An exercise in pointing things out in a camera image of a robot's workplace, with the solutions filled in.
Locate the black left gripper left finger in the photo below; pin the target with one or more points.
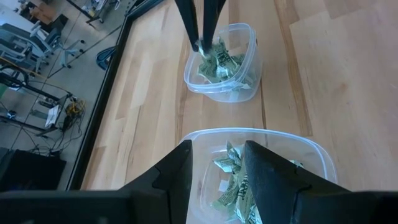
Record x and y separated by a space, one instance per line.
168 193

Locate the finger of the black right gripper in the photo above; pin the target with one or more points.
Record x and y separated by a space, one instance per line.
188 21
211 18

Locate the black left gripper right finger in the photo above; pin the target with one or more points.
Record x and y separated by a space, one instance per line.
273 186

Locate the bills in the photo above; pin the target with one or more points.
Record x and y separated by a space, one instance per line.
225 56

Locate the large clear plastic container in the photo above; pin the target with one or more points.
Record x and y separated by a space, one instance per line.
311 155

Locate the small clear plastic container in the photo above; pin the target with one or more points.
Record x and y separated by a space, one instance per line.
248 77

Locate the black workbench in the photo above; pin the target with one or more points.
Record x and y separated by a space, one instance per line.
93 12

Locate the white paper on desk base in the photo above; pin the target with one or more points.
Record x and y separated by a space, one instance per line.
52 116

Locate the brown cardboard box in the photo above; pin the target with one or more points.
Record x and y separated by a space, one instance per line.
43 12

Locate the grey office chair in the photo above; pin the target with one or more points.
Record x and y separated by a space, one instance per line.
18 40

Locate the black rolling desk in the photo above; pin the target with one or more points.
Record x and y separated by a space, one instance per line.
18 81

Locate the dark frame clamp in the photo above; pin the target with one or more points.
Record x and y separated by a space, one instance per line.
101 60

